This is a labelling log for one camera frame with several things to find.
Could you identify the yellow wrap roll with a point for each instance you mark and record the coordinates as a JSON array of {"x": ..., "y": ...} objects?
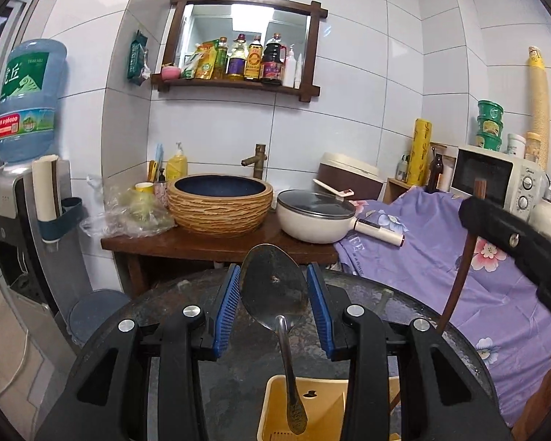
[{"x": 418, "y": 151}]

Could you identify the wooden box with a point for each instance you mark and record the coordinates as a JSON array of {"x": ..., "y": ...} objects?
[{"x": 397, "y": 190}]

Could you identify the yellow plastic utensil basket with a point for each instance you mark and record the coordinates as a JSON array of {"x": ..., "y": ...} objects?
[{"x": 326, "y": 415}]

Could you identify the white paper cup sleeve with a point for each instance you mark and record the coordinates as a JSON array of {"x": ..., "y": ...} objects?
[{"x": 47, "y": 183}]

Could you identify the blue toothbrush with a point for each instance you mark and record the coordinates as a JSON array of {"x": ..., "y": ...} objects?
[{"x": 159, "y": 158}]

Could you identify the small clear bottle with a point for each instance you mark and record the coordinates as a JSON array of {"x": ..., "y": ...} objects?
[{"x": 402, "y": 169}]

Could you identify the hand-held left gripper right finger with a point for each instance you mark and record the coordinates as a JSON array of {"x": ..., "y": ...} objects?
[{"x": 321, "y": 308}]

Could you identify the white kettle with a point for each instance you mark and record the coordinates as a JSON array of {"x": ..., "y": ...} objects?
[{"x": 546, "y": 218}]

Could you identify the yellow oil bottle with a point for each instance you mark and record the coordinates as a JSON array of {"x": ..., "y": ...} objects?
[{"x": 220, "y": 62}]

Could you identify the purple floral cloth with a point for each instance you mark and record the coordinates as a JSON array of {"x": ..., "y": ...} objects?
[{"x": 418, "y": 275}]

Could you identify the brown wooden chopstick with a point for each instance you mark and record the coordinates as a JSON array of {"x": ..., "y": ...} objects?
[
  {"x": 459, "y": 280},
  {"x": 394, "y": 399}
]

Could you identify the bamboo style faucet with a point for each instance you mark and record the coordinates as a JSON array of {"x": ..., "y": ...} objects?
[{"x": 259, "y": 161}]

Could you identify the small white bottle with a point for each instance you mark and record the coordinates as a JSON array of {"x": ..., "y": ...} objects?
[{"x": 298, "y": 76}]

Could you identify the grey water dispenser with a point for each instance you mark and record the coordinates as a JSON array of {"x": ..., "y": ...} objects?
[{"x": 9, "y": 220}]

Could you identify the white jar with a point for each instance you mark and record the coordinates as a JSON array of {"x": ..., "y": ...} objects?
[{"x": 515, "y": 144}]

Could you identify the brown glass bottle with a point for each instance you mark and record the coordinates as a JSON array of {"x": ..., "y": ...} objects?
[{"x": 435, "y": 172}]

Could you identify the glass pan lid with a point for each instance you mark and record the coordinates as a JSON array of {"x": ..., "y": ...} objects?
[{"x": 314, "y": 204}]

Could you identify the grey trash bin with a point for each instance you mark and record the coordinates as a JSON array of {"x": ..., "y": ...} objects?
[{"x": 96, "y": 314}]

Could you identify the clear jar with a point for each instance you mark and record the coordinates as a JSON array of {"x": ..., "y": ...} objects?
[{"x": 532, "y": 147}]

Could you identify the teal cup holder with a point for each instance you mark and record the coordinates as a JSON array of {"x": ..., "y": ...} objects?
[{"x": 69, "y": 223}]

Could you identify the green packet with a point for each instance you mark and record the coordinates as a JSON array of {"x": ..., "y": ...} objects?
[{"x": 137, "y": 57}]

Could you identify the orange label sauce bottle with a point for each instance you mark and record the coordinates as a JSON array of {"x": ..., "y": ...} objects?
[{"x": 253, "y": 62}]

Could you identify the purple capped bottle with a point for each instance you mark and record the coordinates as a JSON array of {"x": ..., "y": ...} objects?
[{"x": 236, "y": 62}]

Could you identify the wooden counter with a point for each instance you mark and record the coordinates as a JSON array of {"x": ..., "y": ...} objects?
[{"x": 188, "y": 244}]

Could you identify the white green pouch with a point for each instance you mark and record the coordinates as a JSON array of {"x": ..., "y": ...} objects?
[{"x": 189, "y": 66}]

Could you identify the white pan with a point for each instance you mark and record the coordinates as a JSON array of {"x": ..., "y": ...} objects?
[{"x": 312, "y": 229}]

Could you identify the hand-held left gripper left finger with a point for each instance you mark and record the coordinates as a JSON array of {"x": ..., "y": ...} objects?
[{"x": 225, "y": 312}]

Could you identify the clear plastic bag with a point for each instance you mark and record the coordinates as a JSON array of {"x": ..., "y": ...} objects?
[{"x": 119, "y": 216}]

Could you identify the white brown rice cooker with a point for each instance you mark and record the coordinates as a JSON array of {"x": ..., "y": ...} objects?
[{"x": 349, "y": 172}]

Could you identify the dark soy sauce bottle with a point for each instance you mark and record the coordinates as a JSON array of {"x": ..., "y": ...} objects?
[{"x": 272, "y": 64}]

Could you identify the metal spoon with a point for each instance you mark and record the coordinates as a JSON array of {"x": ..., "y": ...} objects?
[{"x": 271, "y": 285}]

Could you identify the yellow pouch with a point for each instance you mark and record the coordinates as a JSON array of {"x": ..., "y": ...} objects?
[{"x": 205, "y": 62}]

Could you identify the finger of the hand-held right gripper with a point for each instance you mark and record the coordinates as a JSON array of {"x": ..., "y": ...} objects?
[{"x": 500, "y": 229}]

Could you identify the white squeeze bottle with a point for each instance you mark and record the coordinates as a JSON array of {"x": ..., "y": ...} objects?
[{"x": 289, "y": 71}]

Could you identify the yellow cup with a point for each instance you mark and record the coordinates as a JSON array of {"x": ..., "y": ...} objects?
[{"x": 143, "y": 188}]

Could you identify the wooden framed mirror shelf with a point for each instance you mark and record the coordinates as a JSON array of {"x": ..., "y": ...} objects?
[{"x": 220, "y": 84}]

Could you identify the tall stack of paper cups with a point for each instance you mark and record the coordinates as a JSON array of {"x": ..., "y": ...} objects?
[{"x": 539, "y": 101}]

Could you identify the yellow soap pump bottle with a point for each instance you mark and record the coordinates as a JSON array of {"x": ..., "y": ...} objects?
[{"x": 177, "y": 167}]

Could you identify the woven pattern wash basin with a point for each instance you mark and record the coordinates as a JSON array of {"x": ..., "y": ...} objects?
[{"x": 220, "y": 216}]

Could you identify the white microwave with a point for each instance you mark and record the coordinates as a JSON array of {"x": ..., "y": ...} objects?
[{"x": 482, "y": 174}]

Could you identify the pink bowl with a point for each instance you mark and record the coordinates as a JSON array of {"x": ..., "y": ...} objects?
[{"x": 170, "y": 72}]

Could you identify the blue water bottle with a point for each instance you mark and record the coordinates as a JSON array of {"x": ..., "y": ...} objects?
[{"x": 27, "y": 101}]

